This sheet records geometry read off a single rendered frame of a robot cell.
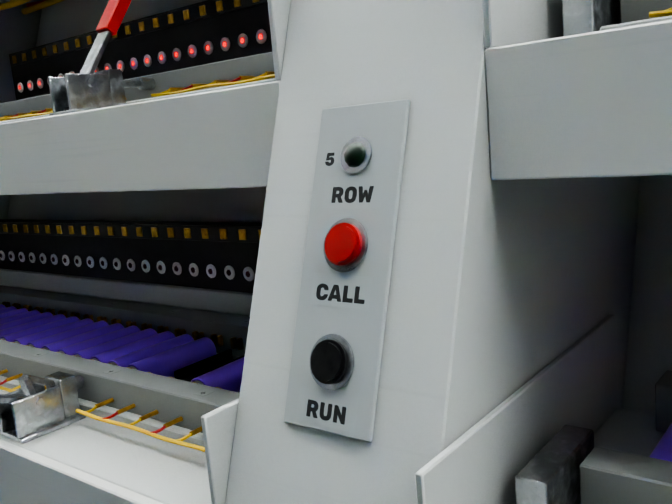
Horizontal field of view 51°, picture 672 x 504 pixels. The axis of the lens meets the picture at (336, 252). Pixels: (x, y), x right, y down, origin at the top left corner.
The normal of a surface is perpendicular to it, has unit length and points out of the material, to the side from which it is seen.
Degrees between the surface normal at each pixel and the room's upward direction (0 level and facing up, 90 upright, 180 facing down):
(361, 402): 90
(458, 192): 90
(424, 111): 90
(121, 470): 19
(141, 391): 109
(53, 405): 90
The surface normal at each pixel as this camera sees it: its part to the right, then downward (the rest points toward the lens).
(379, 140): -0.61, -0.15
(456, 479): 0.79, 0.04
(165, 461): -0.09, -0.98
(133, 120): -0.61, 0.18
